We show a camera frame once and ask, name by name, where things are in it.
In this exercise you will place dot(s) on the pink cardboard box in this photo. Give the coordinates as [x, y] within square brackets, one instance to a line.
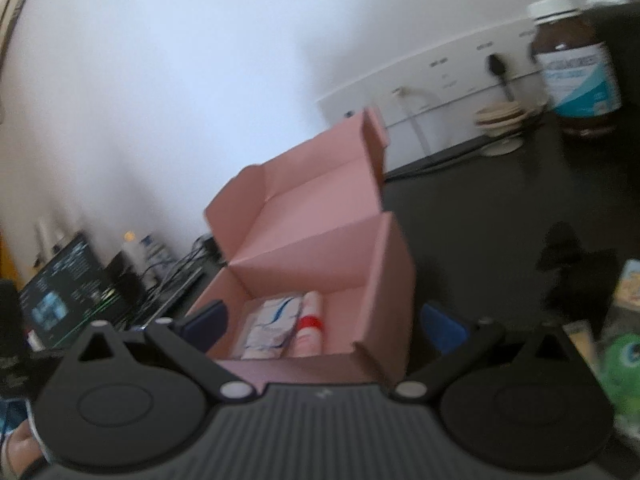
[320, 240]

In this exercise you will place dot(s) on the person's foot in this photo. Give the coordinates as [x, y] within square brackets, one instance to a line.
[22, 440]

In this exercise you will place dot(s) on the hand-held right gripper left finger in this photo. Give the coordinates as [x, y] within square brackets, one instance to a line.
[207, 322]

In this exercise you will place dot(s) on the white wall socket panel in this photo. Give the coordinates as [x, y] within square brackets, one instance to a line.
[440, 95]

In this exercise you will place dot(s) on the clear pump bottle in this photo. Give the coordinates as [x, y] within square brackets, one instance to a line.
[152, 252]

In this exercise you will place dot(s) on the white tube bottle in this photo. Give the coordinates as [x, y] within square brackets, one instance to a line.
[132, 255]

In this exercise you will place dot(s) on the black desktop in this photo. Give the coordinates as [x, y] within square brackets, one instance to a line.
[475, 210]

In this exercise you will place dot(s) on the black power adapter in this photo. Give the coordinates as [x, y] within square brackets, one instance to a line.
[212, 247]

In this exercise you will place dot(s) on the black monitor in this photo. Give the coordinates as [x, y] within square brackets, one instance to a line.
[70, 290]

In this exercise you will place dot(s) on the small black object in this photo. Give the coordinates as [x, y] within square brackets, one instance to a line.
[575, 270]

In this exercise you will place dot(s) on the brown supplement bottle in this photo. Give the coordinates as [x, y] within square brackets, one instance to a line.
[575, 75]

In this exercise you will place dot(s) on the tan snack packet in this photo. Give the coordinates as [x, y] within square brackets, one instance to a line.
[582, 342]

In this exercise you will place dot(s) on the green monster toy packet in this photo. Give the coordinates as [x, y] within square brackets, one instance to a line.
[622, 370]

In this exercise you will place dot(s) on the black power plug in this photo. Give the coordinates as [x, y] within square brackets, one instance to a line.
[500, 72]

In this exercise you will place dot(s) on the colourful cartoon packet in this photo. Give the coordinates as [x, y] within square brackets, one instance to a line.
[629, 285]

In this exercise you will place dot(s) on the white tube with red band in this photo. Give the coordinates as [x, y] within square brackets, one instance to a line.
[310, 327]

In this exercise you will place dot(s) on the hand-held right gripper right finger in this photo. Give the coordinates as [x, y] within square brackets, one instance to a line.
[442, 330]

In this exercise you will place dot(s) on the white toothpaste tube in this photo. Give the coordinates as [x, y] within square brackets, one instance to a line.
[272, 327]

